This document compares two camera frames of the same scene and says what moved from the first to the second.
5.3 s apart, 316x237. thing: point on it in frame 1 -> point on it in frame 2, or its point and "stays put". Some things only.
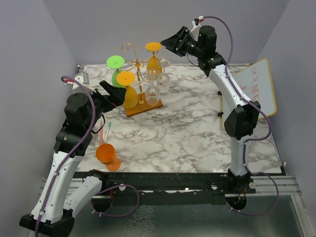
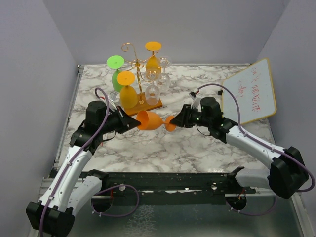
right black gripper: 183,34 -> 183,119
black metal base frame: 172,188 stays put
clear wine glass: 152,95 stays put
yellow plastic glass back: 127,78 stays put
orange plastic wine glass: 105,153 -> 150,121
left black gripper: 116,97 -> 127,122
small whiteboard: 255,83 stays put
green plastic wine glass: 115,62 stays put
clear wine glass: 164,82 stays put
